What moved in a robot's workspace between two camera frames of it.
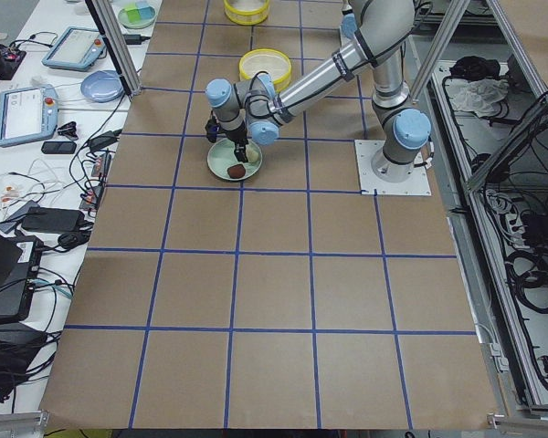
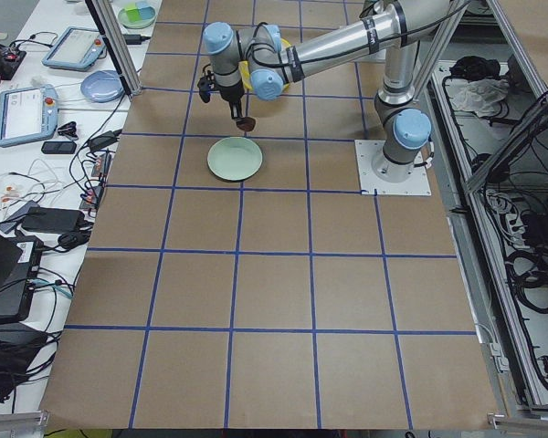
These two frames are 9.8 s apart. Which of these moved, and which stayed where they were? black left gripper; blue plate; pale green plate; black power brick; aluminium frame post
Moved: black left gripper
Stayed: aluminium frame post; blue plate; black power brick; pale green plate
